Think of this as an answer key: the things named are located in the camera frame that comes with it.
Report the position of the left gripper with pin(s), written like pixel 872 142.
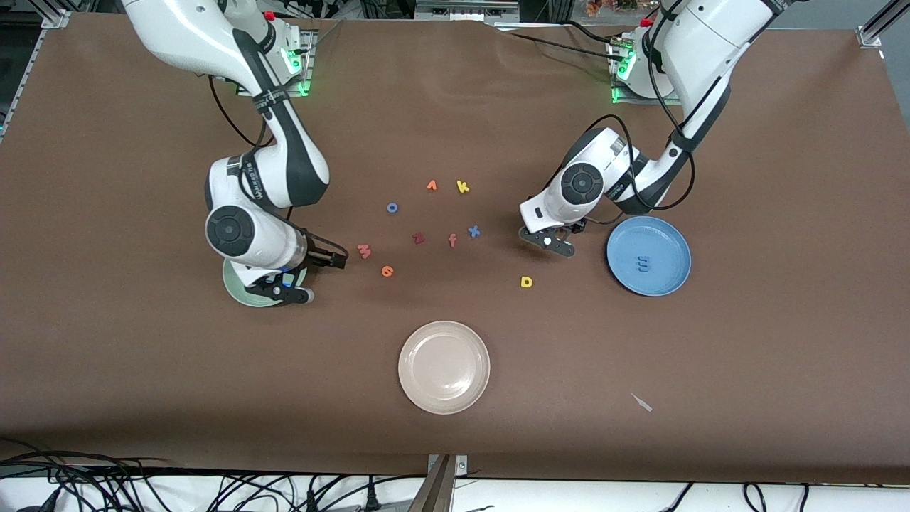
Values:
pixel 577 227

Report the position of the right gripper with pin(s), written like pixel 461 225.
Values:
pixel 321 254

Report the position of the pink foam letter w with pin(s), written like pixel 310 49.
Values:
pixel 364 251

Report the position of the blue foam letter E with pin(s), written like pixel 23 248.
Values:
pixel 643 264

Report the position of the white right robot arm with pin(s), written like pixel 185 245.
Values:
pixel 185 35

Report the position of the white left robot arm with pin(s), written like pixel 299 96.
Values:
pixel 711 50

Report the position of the blue plate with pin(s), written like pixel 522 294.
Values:
pixel 665 245

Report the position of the green plate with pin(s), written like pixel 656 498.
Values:
pixel 238 288

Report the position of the beige plate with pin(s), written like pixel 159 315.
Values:
pixel 444 368

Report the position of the small white paper scrap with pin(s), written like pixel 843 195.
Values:
pixel 642 403

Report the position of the colourful small objects pile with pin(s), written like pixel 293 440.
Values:
pixel 611 7

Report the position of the grey metal box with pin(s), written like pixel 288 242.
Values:
pixel 466 11

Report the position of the dark grey metal bar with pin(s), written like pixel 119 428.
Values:
pixel 434 494

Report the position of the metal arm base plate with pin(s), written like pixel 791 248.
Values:
pixel 625 100
pixel 307 78

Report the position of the small metal table bracket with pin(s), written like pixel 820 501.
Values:
pixel 462 466

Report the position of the aluminium frame profile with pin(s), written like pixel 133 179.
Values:
pixel 53 18
pixel 871 34

